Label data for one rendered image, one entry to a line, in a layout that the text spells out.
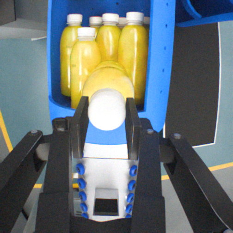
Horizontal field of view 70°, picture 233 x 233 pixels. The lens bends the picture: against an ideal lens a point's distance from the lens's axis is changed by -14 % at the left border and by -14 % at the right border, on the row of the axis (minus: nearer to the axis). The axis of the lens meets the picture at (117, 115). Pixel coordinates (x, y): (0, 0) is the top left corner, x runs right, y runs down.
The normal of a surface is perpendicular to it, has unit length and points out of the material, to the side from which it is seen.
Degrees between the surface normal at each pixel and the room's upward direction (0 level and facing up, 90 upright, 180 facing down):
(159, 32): 38
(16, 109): 0
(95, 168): 0
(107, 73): 74
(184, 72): 0
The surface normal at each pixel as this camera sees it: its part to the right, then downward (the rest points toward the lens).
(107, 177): 0.02, 0.37
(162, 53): 0.70, 0.31
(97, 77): -0.36, -0.69
